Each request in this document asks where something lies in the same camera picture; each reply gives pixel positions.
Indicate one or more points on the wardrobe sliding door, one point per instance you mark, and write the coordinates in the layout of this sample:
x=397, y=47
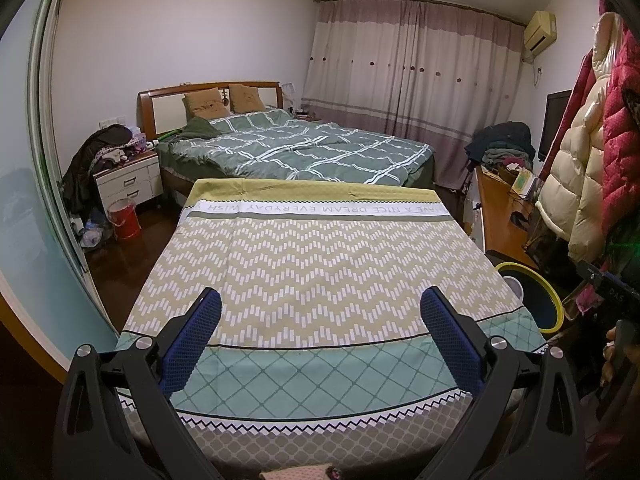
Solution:
x=35, y=210

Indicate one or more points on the patterned tablecloth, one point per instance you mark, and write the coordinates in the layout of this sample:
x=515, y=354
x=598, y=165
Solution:
x=325, y=270

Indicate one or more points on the dark wooden nightstand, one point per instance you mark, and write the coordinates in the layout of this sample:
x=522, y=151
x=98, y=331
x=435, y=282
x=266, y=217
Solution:
x=307, y=117

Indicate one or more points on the heap of folded clothes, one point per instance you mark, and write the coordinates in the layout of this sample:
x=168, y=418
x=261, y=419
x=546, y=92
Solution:
x=500, y=142

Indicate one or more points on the pink and white curtain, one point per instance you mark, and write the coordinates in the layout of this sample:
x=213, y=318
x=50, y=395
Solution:
x=400, y=85

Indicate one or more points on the red puffer jacket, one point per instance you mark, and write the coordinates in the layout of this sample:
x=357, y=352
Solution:
x=625, y=160

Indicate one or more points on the yellow-rimmed trash bin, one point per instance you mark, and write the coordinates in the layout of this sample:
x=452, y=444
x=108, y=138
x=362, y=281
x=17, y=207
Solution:
x=537, y=305

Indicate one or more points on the red bucket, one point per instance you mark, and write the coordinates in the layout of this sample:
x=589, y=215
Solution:
x=125, y=222

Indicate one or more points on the maroon coat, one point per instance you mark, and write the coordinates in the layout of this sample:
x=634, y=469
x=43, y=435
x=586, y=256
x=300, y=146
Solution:
x=580, y=90

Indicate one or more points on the brown cat pillow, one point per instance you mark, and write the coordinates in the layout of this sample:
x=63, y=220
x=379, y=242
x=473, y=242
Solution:
x=205, y=102
x=246, y=97

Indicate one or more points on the person's right hand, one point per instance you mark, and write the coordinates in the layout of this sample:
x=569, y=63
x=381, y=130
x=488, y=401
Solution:
x=610, y=355

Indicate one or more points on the wall air conditioner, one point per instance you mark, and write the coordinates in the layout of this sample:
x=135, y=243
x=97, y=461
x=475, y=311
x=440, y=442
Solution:
x=540, y=30

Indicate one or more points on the small black device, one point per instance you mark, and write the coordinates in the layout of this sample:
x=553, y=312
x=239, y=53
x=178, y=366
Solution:
x=520, y=221

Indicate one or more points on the wall outlet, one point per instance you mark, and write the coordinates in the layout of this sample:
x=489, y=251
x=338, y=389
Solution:
x=112, y=122

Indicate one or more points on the wooden bed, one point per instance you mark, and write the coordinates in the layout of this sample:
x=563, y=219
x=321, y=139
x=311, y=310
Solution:
x=165, y=105

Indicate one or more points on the cream puffer jacket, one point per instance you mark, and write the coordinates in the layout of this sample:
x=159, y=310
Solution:
x=575, y=175

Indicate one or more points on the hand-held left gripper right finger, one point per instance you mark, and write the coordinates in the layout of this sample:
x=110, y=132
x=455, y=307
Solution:
x=450, y=340

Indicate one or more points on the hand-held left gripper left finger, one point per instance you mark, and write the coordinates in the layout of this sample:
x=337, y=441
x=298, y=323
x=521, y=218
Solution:
x=195, y=340

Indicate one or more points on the pink cloth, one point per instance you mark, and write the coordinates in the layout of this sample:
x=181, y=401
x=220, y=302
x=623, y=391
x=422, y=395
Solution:
x=300, y=474

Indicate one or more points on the plastic bags on floor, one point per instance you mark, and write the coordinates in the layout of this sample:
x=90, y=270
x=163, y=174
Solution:
x=90, y=232

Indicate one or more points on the white drawer cabinet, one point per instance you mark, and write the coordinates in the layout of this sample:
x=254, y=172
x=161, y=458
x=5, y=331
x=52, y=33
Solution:
x=475, y=225

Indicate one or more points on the white nightstand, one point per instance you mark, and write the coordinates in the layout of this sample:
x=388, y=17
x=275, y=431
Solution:
x=125, y=180

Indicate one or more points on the white table lamp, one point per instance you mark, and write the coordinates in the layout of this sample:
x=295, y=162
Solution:
x=290, y=95

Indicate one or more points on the green book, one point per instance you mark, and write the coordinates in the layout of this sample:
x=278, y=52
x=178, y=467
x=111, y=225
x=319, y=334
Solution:
x=522, y=182

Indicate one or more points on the wooden desk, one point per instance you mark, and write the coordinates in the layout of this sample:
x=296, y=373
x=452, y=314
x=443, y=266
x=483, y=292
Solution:
x=500, y=220

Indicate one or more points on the green plaid duvet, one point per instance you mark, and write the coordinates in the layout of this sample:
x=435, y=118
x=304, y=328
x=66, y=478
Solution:
x=310, y=150

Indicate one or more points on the pile of dark clothes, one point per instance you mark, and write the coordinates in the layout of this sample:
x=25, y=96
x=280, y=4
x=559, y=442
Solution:
x=90, y=155

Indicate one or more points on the dark green cloth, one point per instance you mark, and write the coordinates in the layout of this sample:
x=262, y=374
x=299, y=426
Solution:
x=200, y=127

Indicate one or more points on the black television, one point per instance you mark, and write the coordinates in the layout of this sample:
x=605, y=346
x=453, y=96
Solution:
x=555, y=125

